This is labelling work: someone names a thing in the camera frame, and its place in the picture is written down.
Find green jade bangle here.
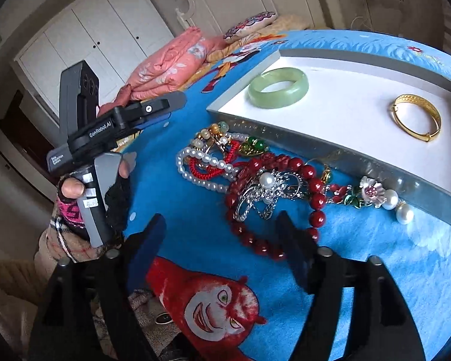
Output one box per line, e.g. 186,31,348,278
248,67,309,110

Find person's left hand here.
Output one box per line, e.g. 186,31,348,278
56,151,138,249

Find embroidered flower pillow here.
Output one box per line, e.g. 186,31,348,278
222,11,277,40

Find silver rhinestone pearl brooch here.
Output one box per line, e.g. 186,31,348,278
235,171,312,222

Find person's left forearm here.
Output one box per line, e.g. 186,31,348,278
34,214,123,269

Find beige ribbed cloth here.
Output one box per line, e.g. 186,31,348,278
0,258,53,347

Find dark wooden door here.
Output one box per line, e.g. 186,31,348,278
0,90,61,204

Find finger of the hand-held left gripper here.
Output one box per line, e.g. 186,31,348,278
134,113,171,132
135,91,187,118

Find gold bangle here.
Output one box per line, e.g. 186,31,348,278
390,94,442,143

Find beige floral pillow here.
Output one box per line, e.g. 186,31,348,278
267,14,312,32

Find pink folded quilt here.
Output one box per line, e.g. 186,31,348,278
98,26,226,128

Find red cord bracelet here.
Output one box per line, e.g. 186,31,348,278
188,139,249,181

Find white jewelry tray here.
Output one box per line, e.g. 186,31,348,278
207,48,451,233

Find multicolour stone bead bracelet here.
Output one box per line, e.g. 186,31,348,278
191,121,234,149

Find beige plaid coat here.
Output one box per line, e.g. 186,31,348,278
92,288,196,361

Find blue cartoon printed bed sheet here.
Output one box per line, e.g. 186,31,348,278
124,30,451,361

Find white pearl necklace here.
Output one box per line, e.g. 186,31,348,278
176,131,249,194

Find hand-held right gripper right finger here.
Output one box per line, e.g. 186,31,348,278
276,211,427,361

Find white wardrobe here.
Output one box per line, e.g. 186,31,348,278
13,0,175,121

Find gold pendant with green beads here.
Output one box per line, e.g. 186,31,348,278
241,135,277,159

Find pink flower pearl brooch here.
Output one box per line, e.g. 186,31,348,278
331,175,415,225

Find dark red bead bracelet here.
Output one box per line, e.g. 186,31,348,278
225,154,327,262

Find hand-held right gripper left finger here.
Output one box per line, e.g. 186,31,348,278
28,214,168,361

